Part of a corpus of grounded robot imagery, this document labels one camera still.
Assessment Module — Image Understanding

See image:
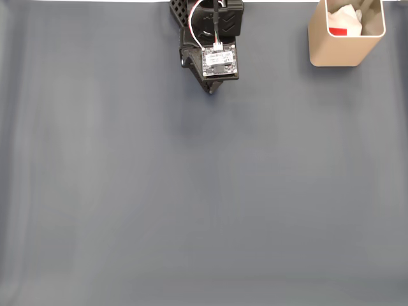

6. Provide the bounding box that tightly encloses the camera circuit board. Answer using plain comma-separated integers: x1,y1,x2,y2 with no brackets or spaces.
201,44,240,78

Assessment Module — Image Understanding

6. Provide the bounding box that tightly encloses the black camera cable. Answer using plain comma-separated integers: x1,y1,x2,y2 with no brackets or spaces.
212,0,222,45

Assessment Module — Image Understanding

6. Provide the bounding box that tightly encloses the grey table mat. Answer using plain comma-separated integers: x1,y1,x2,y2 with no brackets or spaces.
0,2,408,306

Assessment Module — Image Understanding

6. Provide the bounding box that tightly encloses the white crumpled tissue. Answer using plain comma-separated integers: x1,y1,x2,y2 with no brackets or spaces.
327,3,363,38

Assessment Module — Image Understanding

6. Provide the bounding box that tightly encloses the white red servo cable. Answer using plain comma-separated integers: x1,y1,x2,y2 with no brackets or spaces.
187,0,207,50

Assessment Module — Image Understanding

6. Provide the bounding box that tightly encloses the beige box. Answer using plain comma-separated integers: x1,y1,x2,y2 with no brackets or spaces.
307,0,387,68

